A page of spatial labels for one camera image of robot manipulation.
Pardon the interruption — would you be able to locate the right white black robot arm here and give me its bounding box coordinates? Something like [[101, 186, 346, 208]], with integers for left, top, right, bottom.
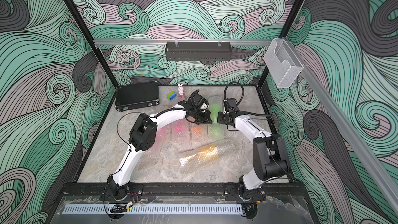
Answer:
[[217, 82, 290, 201]]

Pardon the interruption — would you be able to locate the pink wine glass left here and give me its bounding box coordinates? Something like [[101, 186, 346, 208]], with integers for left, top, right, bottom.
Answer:
[[154, 128, 165, 147]]

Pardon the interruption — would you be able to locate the black perforated wall tray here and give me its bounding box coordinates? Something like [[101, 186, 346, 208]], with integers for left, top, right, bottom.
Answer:
[[165, 41, 232, 62]]

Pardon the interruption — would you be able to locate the aluminium right wall rail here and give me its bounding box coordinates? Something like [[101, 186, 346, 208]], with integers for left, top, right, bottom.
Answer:
[[284, 37, 398, 215]]

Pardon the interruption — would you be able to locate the white slotted cable duct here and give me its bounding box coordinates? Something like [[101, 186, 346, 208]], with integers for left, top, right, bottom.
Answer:
[[61, 203, 243, 215]]

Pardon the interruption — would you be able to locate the clear plastic wall bin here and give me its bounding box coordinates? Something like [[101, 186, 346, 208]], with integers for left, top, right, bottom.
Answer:
[[264, 38, 304, 89]]

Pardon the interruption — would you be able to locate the yellow wine glass wrapped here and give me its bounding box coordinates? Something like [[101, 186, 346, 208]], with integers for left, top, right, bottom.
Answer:
[[179, 145, 221, 166]]

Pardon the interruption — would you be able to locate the orange plastic wine glass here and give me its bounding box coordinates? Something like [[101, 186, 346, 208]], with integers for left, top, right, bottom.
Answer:
[[191, 125, 203, 135]]

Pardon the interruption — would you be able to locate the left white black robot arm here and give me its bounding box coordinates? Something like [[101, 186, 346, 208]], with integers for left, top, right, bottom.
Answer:
[[106, 90, 212, 201]]

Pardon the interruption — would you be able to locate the aluminium wall rail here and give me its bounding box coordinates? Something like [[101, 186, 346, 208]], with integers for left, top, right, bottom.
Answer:
[[93, 38, 272, 46], [284, 37, 398, 215]]

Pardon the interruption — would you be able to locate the bubble wrap of yellow glass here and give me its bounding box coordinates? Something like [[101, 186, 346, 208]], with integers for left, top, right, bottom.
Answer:
[[178, 139, 236, 170]]

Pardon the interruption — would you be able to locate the bubble wrap of green glass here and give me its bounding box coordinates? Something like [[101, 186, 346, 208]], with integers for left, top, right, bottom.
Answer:
[[208, 95, 226, 141]]

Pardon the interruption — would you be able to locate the black front mounting rail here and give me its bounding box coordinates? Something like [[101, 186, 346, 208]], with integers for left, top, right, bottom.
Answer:
[[61, 183, 307, 197]]

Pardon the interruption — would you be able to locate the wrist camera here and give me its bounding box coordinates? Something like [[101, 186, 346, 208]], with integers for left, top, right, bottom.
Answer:
[[223, 98, 238, 113], [198, 100, 209, 112]]

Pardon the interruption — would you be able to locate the green plastic wine glass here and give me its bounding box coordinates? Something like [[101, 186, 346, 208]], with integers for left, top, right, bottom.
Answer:
[[208, 104, 224, 140]]

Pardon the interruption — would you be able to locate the green blue toy block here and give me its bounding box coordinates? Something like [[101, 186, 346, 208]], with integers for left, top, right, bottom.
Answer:
[[166, 91, 177, 101]]

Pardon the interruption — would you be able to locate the small bunny figurine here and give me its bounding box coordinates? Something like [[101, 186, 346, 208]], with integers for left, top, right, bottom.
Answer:
[[178, 84, 185, 97]]

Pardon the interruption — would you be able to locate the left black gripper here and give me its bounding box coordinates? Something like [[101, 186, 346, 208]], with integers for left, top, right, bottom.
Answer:
[[193, 110, 214, 125]]

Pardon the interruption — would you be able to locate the bubble wrap of pink glass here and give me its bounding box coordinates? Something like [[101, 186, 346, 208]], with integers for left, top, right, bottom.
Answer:
[[148, 126, 171, 154]]

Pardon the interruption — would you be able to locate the black hard case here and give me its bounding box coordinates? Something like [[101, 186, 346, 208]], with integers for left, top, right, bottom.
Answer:
[[115, 81, 160, 112]]

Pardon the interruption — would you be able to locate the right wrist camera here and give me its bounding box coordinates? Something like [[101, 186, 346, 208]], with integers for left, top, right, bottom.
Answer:
[[223, 98, 238, 113]]

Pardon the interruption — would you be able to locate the aluminium back wall rail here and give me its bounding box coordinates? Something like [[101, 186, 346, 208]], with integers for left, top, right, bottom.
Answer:
[[93, 38, 272, 46]]

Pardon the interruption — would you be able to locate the magenta wine glass middle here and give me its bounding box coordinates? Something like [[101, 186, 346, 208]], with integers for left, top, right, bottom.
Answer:
[[173, 122, 187, 135]]

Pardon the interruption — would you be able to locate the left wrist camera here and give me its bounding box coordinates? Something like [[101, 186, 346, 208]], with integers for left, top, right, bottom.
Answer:
[[198, 100, 209, 112]]

